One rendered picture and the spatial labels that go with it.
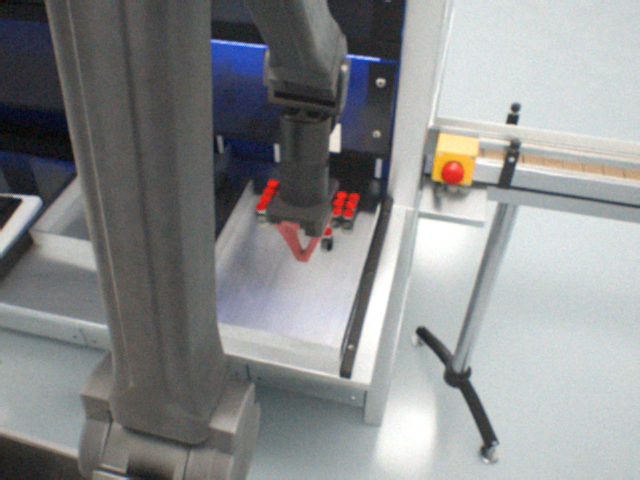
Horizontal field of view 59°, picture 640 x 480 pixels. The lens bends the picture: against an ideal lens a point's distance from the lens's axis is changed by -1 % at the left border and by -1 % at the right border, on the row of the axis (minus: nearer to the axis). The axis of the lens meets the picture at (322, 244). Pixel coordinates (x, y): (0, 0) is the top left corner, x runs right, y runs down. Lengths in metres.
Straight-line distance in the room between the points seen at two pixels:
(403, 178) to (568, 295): 1.32
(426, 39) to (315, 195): 0.37
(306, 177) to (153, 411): 0.36
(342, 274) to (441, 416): 0.96
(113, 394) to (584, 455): 1.68
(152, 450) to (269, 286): 0.61
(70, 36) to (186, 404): 0.20
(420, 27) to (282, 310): 0.49
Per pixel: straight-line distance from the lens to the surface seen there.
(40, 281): 1.08
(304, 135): 0.62
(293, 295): 0.95
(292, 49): 0.49
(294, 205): 0.66
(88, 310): 1.01
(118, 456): 0.40
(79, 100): 0.24
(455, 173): 1.01
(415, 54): 0.94
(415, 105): 0.98
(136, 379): 0.33
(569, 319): 2.21
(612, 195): 1.23
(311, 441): 1.79
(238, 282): 0.98
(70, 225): 1.17
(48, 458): 0.69
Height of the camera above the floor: 1.61
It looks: 45 degrees down
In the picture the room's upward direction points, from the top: straight up
